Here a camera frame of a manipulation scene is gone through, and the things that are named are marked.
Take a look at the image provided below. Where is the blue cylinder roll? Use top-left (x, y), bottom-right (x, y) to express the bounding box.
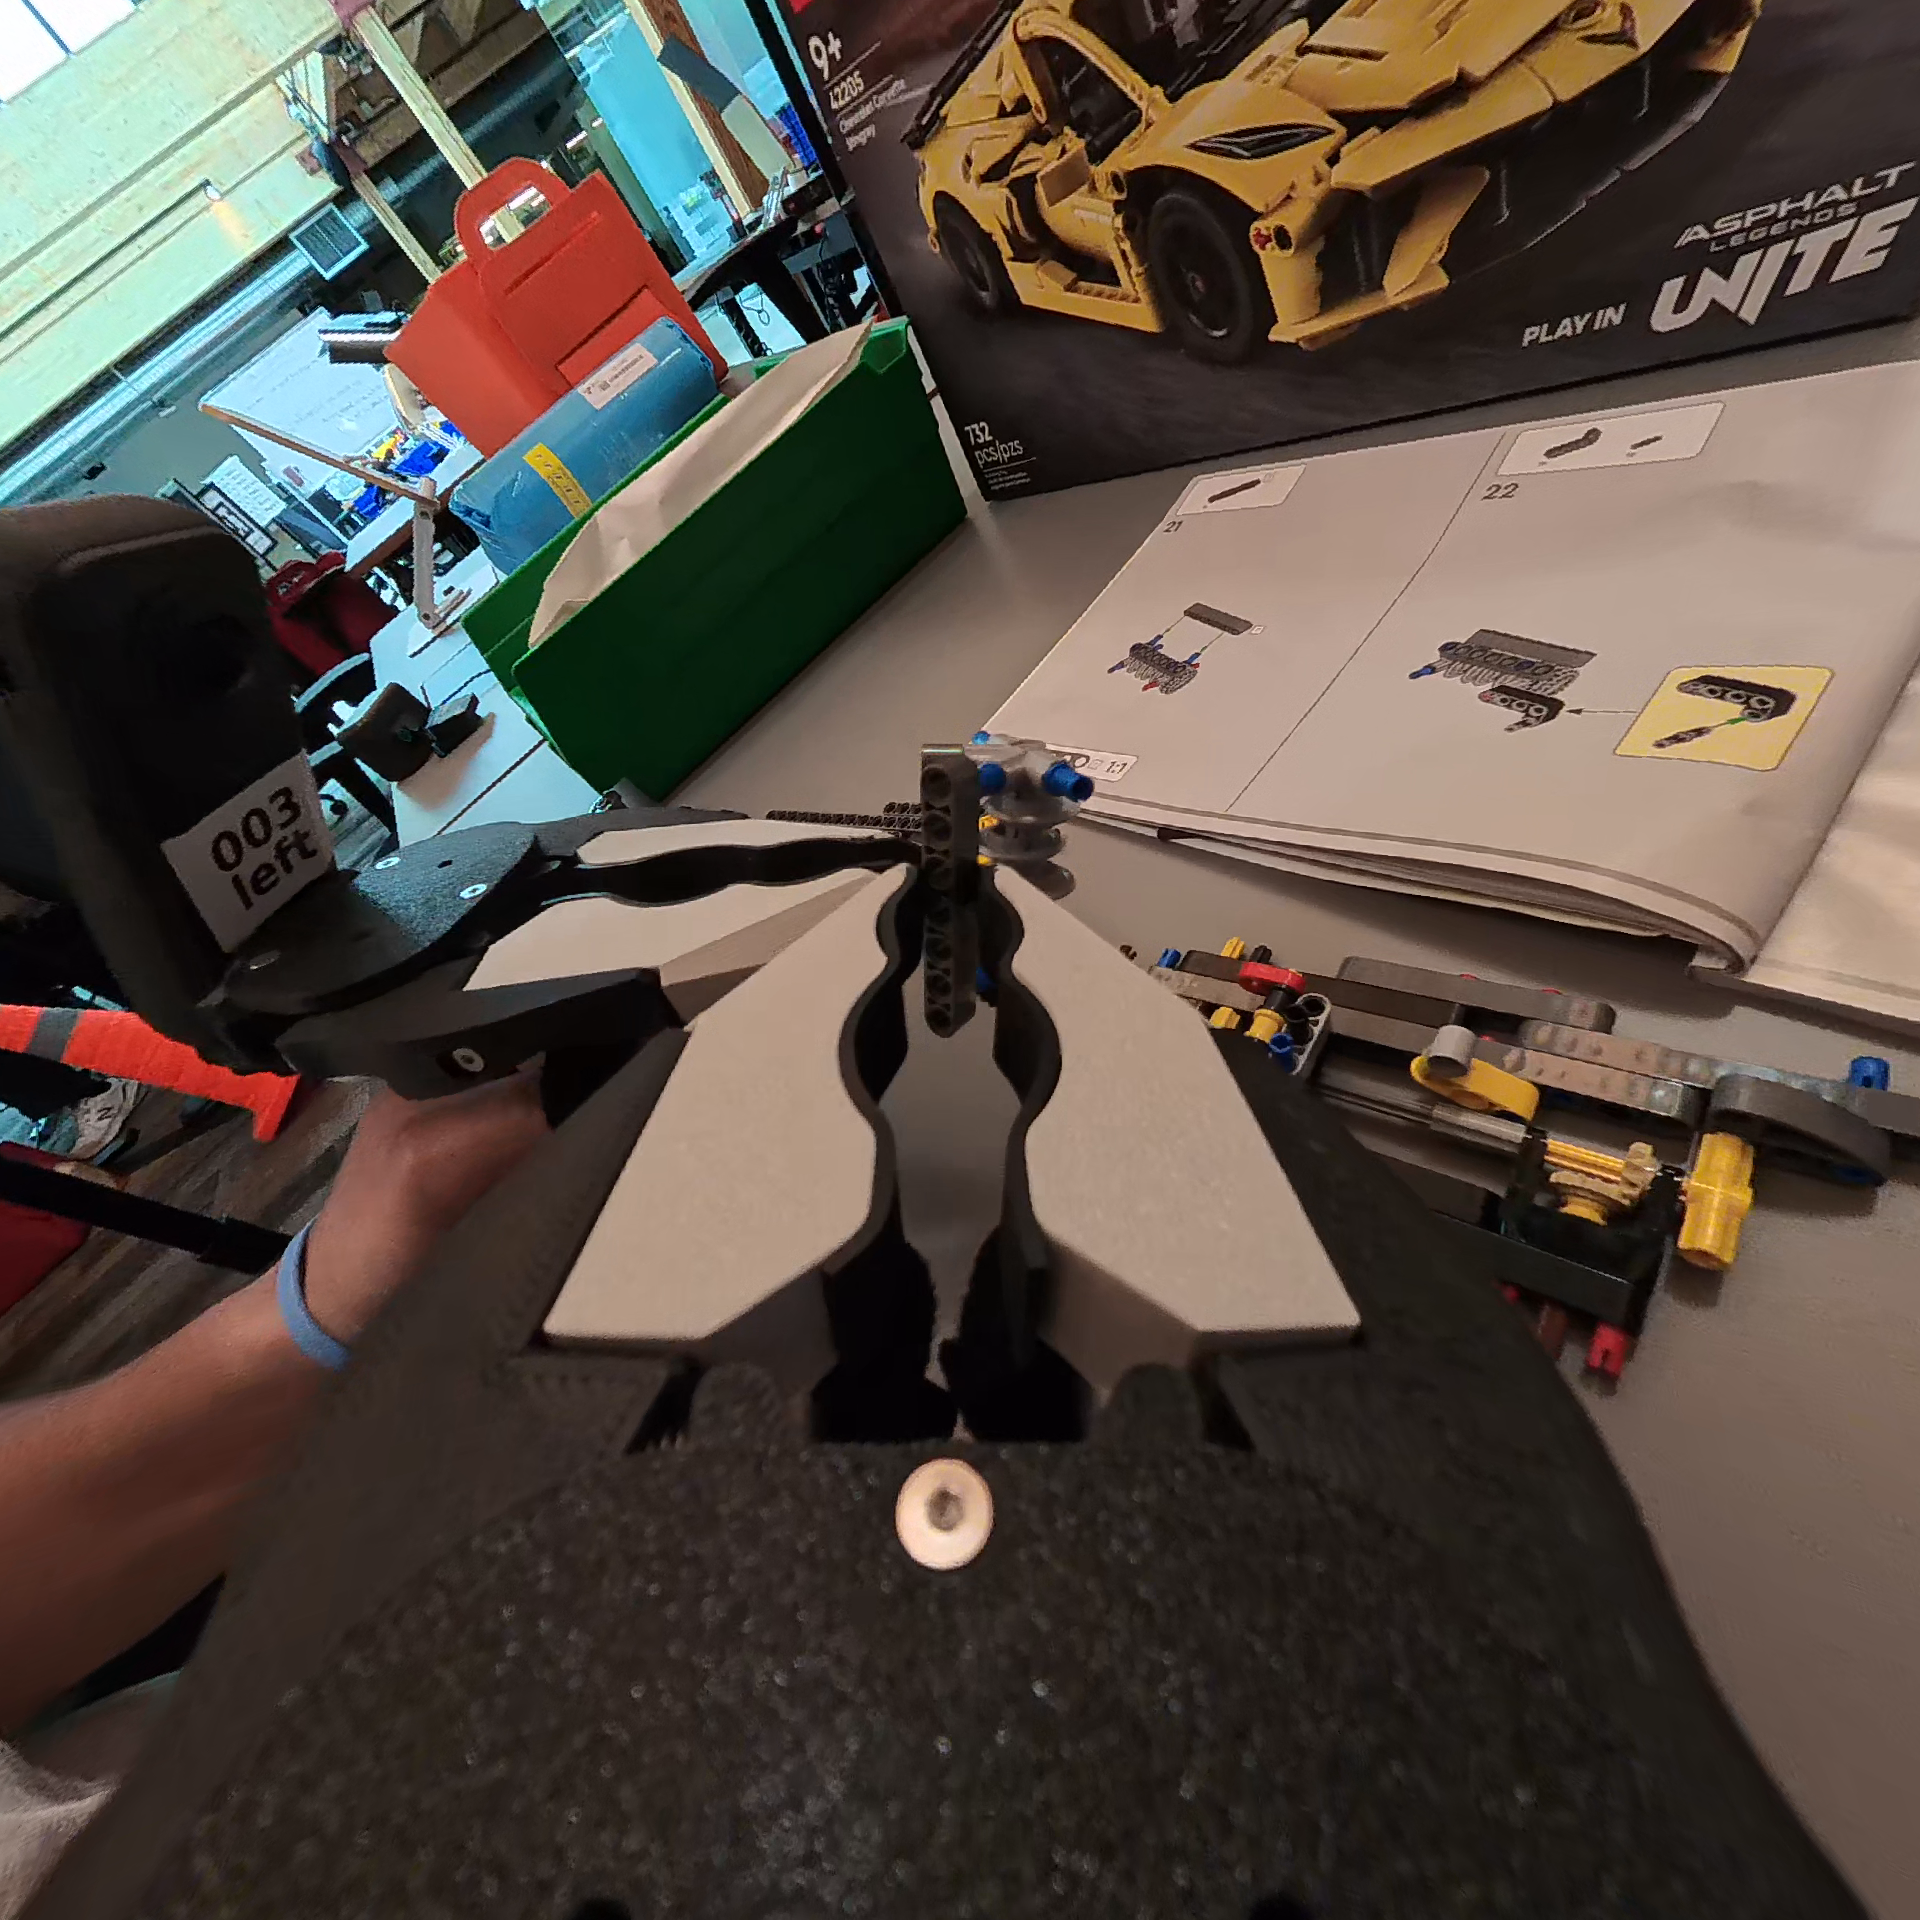
top-left (449, 317), bottom-right (722, 575)

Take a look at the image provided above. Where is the green plastic bin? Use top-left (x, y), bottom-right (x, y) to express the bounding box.
top-left (462, 317), bottom-right (969, 805)

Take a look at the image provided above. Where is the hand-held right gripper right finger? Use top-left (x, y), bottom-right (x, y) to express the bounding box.
top-left (957, 867), bottom-right (1366, 1434)

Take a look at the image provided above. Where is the orange striped cone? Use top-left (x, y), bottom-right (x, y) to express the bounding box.
top-left (0, 1001), bottom-right (308, 1145)

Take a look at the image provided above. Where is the white shirt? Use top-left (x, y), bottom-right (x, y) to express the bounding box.
top-left (0, 1671), bottom-right (190, 1920)

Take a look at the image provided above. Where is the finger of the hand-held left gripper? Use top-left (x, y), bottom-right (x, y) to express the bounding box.
top-left (574, 814), bottom-right (921, 906)
top-left (463, 862), bottom-right (903, 1028)

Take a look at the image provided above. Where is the red plastic tote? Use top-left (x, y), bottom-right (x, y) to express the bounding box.
top-left (386, 161), bottom-right (730, 452)

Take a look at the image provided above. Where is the lego chassis assembly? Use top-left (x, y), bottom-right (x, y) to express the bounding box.
top-left (1148, 937), bottom-right (1894, 1374)

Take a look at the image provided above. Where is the person's left hand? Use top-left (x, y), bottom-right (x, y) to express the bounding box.
top-left (319, 1069), bottom-right (552, 1260)

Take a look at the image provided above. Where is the blue wristband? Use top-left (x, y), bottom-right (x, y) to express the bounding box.
top-left (274, 1223), bottom-right (357, 1372)

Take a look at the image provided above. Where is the person's left forearm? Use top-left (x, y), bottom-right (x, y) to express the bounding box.
top-left (0, 1199), bottom-right (437, 1741)

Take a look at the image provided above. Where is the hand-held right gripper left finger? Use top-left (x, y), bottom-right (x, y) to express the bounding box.
top-left (538, 862), bottom-right (953, 1434)

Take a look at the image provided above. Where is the instruction booklet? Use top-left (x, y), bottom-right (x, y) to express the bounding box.
top-left (983, 359), bottom-right (1920, 1041)

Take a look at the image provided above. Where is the red office chair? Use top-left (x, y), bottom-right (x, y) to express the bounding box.
top-left (263, 550), bottom-right (394, 662)

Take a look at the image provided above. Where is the small lego beam assembly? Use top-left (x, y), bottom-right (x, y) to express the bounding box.
top-left (913, 732), bottom-right (1092, 1041)

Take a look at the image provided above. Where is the lego set box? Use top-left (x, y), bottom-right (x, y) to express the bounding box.
top-left (766, 0), bottom-right (1920, 497)

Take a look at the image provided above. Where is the white paper bag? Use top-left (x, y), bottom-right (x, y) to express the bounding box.
top-left (527, 323), bottom-right (874, 641)

